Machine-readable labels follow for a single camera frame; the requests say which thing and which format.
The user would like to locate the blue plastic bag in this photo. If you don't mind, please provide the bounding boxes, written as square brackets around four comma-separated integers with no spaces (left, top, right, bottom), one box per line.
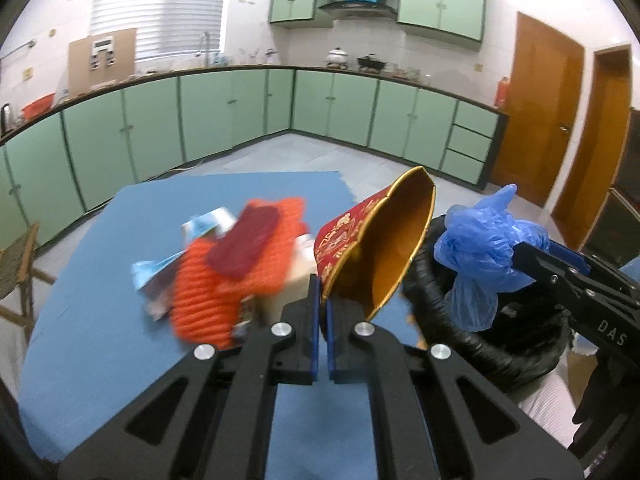
[434,183,550,333]

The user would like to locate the cream foam sponge block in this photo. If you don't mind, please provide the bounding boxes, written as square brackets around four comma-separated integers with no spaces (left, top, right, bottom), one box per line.
[257,234,317,325]

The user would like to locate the orange foam net sleeve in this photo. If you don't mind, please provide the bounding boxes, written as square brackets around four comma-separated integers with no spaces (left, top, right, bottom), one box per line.
[170,197,308,350]

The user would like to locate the red gold paper cup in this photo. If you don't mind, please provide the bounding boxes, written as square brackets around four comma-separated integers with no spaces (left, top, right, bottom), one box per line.
[314,166,436,320]

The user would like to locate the black trash bin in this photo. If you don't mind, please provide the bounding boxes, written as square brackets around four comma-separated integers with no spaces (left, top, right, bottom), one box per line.
[401,216,572,392]

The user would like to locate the green lower kitchen cabinets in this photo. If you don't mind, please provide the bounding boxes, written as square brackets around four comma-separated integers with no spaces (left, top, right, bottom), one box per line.
[1,66,509,244]

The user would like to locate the kitchen faucet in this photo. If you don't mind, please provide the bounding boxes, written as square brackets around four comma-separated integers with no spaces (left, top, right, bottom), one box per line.
[196,30,212,67]

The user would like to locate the black gloved right hand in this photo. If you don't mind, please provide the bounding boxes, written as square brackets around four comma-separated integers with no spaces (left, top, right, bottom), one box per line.
[570,350,639,466]

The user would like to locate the black glass cabinet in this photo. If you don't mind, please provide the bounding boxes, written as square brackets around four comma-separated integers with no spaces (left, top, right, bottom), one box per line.
[582,108,640,268]

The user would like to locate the cardboard box on floor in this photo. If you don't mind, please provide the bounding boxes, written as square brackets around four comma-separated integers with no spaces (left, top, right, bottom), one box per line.
[567,350,598,406]

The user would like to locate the brown wooden door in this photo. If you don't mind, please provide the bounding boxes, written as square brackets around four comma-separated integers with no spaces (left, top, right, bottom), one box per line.
[491,13,585,207]
[552,46,632,249]

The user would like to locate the red fire extinguisher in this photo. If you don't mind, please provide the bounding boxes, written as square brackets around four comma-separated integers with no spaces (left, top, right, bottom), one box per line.
[494,77,510,110]

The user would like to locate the light blue wrapper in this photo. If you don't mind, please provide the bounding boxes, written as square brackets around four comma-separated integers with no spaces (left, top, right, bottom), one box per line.
[130,207,236,298]

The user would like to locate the wooden chair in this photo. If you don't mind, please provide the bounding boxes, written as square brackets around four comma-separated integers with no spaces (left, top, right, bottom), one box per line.
[0,221,56,342]

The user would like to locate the black wok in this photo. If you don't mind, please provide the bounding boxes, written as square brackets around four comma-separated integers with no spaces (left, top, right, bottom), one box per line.
[357,55,386,74]

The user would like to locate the white cooking pot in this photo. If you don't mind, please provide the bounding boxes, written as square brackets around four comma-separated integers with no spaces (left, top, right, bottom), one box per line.
[326,47,348,68]

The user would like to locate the range hood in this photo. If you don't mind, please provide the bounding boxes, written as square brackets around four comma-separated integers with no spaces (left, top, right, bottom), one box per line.
[320,0,397,20]

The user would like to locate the red basin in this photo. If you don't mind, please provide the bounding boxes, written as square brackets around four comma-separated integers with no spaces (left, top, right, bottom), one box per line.
[22,93,54,122]

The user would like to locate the cardboard panel on counter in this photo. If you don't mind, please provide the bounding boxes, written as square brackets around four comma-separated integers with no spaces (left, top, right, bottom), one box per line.
[67,28,137,98]

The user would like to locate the window blind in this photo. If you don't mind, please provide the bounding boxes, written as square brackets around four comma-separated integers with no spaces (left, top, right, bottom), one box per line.
[90,0,224,61]

